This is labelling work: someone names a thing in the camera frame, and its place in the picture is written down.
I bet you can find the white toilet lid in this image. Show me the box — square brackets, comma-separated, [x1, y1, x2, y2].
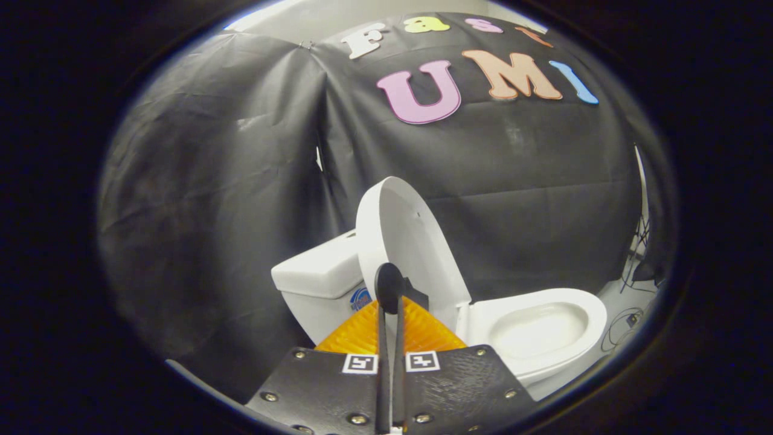
[355, 176, 472, 333]

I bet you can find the black tripod stand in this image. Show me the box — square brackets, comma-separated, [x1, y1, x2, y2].
[631, 145, 654, 266]

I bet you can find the black cable bundle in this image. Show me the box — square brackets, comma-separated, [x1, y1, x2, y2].
[601, 275, 659, 352]

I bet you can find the black lid pull tab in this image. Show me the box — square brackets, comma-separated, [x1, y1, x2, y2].
[374, 263, 429, 315]

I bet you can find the black backdrop cloth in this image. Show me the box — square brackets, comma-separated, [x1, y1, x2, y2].
[97, 12, 674, 402]

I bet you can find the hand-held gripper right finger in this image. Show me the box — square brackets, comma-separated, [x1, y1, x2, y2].
[394, 295, 537, 433]

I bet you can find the white toilet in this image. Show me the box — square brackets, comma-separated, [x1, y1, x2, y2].
[271, 230, 608, 402]

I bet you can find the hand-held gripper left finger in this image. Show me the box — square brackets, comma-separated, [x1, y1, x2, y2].
[245, 298, 390, 435]

